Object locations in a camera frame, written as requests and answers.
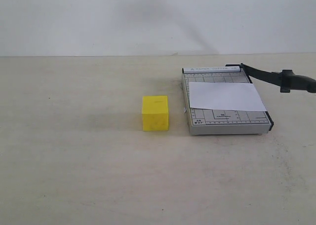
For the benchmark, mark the yellow cube block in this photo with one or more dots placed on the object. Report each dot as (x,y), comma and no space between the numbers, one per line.
(155,113)

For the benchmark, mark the grey paper cutter base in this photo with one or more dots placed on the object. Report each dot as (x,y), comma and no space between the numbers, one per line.
(222,122)

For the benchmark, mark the black cutter blade arm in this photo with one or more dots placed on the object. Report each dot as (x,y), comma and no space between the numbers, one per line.
(287,80)

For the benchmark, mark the white paper sheet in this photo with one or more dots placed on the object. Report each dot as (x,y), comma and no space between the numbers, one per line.
(225,96)

